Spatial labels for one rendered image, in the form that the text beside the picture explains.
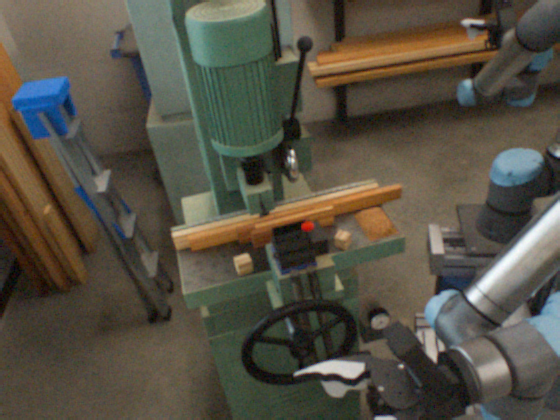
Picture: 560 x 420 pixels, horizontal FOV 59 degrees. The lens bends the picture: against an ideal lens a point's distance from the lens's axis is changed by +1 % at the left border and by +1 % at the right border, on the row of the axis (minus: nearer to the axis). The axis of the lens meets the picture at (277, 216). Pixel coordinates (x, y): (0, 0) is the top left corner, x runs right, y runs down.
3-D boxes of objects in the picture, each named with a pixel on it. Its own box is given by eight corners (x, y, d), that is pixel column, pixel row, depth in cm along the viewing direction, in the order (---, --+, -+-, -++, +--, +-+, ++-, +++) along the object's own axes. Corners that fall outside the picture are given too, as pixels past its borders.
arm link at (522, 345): (578, 382, 66) (597, 342, 60) (505, 411, 64) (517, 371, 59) (535, 337, 72) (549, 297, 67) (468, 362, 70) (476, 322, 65)
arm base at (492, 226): (525, 210, 147) (532, 182, 141) (539, 244, 135) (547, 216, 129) (470, 210, 149) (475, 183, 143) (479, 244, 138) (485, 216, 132)
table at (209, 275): (191, 339, 120) (185, 323, 116) (179, 258, 144) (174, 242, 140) (422, 275, 128) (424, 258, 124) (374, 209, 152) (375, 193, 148)
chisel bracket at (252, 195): (250, 221, 130) (245, 195, 125) (240, 192, 141) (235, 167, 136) (277, 214, 131) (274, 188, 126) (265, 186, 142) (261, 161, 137)
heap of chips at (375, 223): (369, 241, 132) (369, 233, 130) (352, 214, 141) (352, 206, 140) (399, 233, 133) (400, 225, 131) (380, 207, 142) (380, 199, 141)
